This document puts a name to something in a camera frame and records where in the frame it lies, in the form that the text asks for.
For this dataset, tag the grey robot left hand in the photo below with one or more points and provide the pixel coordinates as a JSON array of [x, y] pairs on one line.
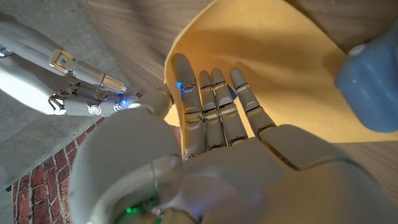
[[248, 180]]

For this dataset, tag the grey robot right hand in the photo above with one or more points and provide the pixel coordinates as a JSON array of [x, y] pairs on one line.
[[87, 74]]

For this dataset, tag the small blue block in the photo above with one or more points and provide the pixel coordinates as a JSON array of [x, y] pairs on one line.
[[233, 93]]

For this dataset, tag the orange felt sheet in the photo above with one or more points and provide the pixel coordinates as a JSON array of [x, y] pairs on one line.
[[280, 62]]

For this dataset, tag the red brick printed backdrop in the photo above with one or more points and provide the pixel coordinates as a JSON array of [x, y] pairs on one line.
[[40, 186]]

